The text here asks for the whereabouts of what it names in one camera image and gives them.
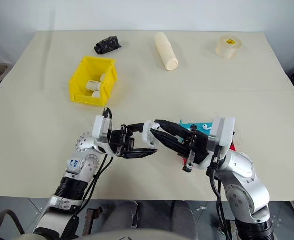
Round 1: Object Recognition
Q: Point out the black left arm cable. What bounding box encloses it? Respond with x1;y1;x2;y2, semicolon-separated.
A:
61;107;114;238

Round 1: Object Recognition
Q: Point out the clear tape roll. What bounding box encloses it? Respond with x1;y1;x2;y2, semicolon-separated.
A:
215;35;243;60

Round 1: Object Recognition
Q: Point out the yellow plastic bin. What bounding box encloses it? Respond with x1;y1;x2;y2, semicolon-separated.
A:
68;55;119;105

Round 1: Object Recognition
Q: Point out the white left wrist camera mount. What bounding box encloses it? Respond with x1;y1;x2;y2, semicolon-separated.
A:
91;115;113;146

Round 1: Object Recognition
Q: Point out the white earbuds case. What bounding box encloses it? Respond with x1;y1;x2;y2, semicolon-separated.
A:
141;120;161;147

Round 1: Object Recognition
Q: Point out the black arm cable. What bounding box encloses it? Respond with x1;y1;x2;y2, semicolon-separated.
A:
206;147;234;240
61;107;114;238

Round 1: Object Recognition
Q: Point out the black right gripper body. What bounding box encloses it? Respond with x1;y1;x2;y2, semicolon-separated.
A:
178;123;210;174

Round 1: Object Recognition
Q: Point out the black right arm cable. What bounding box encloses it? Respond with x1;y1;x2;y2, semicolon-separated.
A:
206;147;234;240

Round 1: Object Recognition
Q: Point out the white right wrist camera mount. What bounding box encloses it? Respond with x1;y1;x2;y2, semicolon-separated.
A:
208;116;236;154

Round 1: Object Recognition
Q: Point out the black crumpled bag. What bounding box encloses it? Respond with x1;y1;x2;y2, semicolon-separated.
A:
94;35;123;55

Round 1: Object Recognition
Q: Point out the black curved hose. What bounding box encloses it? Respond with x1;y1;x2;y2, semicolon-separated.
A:
0;209;25;237

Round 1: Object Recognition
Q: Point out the cream cylindrical bottle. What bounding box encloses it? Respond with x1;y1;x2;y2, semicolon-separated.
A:
154;31;179;72

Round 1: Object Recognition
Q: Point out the rusty brown metal piece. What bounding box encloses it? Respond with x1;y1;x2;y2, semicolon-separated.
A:
84;207;100;237

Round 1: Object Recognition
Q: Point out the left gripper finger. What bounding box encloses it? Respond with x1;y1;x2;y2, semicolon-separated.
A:
126;122;146;135
121;148;159;159

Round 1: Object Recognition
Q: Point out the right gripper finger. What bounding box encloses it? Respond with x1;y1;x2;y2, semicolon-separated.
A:
150;129;188;156
154;119;193;139

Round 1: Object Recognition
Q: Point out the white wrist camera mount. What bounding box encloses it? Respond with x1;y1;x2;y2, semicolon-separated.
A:
208;116;236;154
91;115;113;146

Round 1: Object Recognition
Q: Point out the teal tray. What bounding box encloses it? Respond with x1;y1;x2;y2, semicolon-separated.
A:
178;119;214;137

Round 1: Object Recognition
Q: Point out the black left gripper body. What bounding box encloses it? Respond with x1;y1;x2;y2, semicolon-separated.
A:
109;123;135;158

